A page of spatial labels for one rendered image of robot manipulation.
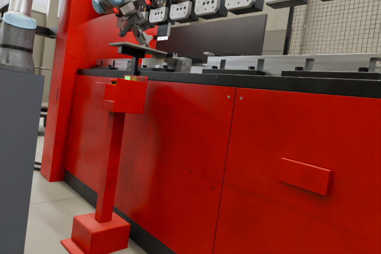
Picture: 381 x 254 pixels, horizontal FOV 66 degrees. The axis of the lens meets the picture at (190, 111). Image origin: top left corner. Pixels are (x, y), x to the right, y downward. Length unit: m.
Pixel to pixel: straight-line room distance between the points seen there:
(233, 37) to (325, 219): 1.40
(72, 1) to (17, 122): 1.33
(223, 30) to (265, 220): 1.42
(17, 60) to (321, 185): 1.16
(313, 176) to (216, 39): 1.43
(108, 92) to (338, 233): 1.05
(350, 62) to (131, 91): 0.88
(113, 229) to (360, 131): 1.12
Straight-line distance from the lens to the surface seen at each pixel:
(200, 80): 1.24
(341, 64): 1.06
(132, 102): 1.38
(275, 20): 10.50
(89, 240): 1.49
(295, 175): 0.95
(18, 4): 1.53
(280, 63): 1.16
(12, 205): 1.43
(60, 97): 2.40
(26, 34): 1.37
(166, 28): 1.74
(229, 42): 2.06
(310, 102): 0.95
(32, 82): 1.33
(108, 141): 1.46
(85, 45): 2.46
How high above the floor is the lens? 0.76
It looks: 2 degrees down
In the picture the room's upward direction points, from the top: 8 degrees clockwise
